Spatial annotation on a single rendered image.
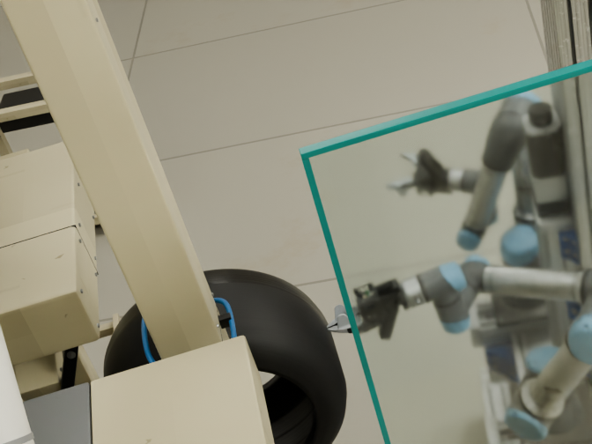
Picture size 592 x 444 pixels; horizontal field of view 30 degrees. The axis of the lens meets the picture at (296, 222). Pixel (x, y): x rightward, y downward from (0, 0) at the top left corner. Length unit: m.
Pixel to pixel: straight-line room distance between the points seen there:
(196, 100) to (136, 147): 4.42
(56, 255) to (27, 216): 0.19
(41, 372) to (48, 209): 0.37
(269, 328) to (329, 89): 3.64
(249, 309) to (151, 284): 0.51
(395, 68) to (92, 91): 4.35
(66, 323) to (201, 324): 0.32
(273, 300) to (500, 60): 3.58
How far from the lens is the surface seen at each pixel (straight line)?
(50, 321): 2.38
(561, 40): 2.60
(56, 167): 2.73
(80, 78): 1.89
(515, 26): 6.32
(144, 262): 2.11
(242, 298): 2.64
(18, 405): 1.79
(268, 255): 5.08
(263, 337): 2.57
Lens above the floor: 3.17
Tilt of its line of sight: 37 degrees down
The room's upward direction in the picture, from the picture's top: 17 degrees counter-clockwise
